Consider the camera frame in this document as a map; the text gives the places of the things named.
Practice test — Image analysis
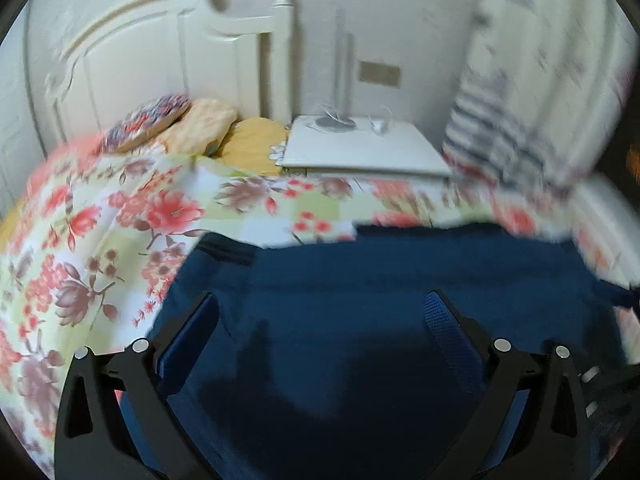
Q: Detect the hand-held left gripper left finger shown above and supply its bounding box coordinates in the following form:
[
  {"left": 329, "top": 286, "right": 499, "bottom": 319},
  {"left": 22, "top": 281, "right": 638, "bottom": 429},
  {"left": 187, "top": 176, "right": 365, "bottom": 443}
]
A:
[{"left": 52, "top": 291, "right": 220, "bottom": 480}]

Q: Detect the embroidered floral pillow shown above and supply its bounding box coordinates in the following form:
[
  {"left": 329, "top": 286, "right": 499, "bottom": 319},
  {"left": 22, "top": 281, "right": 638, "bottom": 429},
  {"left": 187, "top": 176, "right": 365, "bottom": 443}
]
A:
[{"left": 99, "top": 93, "right": 192, "bottom": 154}]

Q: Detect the white nightstand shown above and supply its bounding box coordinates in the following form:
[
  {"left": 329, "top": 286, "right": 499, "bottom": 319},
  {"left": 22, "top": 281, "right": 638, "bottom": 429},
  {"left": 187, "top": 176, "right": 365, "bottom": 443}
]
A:
[{"left": 280, "top": 114, "right": 454, "bottom": 180}]

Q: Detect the silver pole lamp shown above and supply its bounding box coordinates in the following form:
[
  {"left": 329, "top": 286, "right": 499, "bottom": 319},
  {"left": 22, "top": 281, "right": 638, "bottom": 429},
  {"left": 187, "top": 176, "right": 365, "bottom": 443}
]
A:
[{"left": 311, "top": 7, "right": 360, "bottom": 132}]

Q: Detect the cream wooden headboard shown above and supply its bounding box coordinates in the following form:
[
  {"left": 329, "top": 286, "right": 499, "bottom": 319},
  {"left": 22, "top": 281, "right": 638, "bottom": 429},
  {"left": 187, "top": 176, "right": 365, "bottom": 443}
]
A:
[{"left": 24, "top": 0, "right": 297, "bottom": 162}]

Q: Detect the floral bed sheet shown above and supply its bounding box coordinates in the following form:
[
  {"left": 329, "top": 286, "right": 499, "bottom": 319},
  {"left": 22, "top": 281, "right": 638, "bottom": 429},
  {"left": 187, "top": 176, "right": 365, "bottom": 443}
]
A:
[{"left": 0, "top": 147, "right": 640, "bottom": 471}]

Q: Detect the orange patterned pillow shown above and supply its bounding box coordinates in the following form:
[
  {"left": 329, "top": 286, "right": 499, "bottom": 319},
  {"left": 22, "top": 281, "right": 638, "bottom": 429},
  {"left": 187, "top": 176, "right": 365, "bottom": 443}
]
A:
[{"left": 159, "top": 98, "right": 239, "bottom": 157}]

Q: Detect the white charger cable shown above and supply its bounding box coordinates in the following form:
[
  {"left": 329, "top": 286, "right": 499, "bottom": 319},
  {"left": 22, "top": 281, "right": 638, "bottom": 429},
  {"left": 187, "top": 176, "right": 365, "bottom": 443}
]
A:
[{"left": 369, "top": 105, "right": 397, "bottom": 137}]

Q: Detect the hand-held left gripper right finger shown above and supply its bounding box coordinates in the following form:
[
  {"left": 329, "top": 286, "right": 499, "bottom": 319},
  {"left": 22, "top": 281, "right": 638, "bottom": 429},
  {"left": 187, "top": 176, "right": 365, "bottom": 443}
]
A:
[{"left": 423, "top": 289, "right": 594, "bottom": 480}]

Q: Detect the yellow pillow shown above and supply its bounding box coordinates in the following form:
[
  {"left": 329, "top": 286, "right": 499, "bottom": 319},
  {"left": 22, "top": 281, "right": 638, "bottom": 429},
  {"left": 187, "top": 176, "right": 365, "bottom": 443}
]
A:
[{"left": 219, "top": 117, "right": 292, "bottom": 177}]

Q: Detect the striped patterned curtain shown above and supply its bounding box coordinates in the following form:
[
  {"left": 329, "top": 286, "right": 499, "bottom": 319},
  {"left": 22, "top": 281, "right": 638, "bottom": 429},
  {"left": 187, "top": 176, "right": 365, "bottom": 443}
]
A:
[{"left": 442, "top": 0, "right": 640, "bottom": 192}]

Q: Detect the beige wall socket plate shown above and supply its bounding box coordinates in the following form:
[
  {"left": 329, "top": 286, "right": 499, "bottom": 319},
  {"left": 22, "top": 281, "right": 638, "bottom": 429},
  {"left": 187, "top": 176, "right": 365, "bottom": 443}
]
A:
[{"left": 358, "top": 59, "right": 403, "bottom": 88}]

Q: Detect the blue padded jacket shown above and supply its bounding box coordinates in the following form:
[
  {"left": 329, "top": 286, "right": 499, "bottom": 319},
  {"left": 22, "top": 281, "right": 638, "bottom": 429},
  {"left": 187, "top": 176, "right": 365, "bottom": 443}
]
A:
[{"left": 119, "top": 222, "right": 640, "bottom": 480}]

